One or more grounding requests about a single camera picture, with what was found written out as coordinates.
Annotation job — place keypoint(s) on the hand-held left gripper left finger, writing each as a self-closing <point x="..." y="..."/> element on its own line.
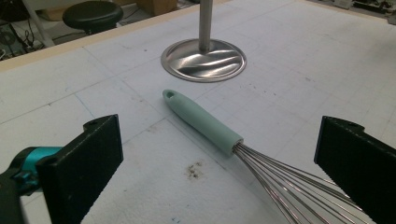
<point x="84" y="161"/>

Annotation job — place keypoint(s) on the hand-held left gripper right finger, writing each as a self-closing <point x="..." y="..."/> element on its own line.
<point x="358" y="161"/>

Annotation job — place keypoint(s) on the metal utensil stand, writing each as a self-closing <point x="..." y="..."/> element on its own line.
<point x="205" y="21"/>

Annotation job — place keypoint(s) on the white grid mat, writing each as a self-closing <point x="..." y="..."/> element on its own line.
<point x="311" y="77"/>

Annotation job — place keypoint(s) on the black round stool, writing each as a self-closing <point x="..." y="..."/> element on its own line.
<point x="93" y="14"/>

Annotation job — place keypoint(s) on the cardboard box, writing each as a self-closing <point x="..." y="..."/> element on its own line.
<point x="157" y="6"/>

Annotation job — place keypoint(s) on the white stand post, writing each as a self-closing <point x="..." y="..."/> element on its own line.
<point x="37" y="21"/>

